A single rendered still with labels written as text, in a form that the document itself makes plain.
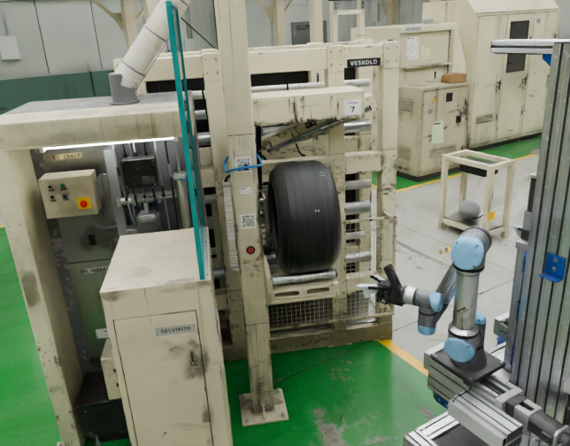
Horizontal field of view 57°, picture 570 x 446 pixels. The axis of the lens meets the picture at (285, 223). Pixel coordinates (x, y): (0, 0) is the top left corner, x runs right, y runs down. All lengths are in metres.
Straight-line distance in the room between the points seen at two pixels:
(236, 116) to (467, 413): 1.62
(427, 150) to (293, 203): 4.98
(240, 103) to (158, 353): 1.16
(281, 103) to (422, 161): 4.70
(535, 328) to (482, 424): 0.44
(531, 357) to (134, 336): 1.60
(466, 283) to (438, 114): 5.37
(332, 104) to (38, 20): 9.10
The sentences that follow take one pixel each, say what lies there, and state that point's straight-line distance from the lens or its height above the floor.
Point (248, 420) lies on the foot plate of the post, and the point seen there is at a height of 0.02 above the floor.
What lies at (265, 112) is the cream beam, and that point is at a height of 1.71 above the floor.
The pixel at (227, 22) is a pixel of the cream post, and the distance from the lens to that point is 2.44.
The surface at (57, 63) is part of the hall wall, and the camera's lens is 11.42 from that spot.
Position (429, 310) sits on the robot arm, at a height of 1.02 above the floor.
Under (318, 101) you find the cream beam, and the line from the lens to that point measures 2.79.
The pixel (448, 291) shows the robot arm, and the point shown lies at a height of 1.05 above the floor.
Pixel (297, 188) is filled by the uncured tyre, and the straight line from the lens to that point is 2.48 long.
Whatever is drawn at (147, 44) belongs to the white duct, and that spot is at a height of 2.07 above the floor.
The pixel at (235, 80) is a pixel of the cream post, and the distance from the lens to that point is 2.45.
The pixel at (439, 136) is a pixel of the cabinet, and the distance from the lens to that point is 7.42.
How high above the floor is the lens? 2.14
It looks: 21 degrees down
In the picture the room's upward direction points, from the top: 3 degrees counter-clockwise
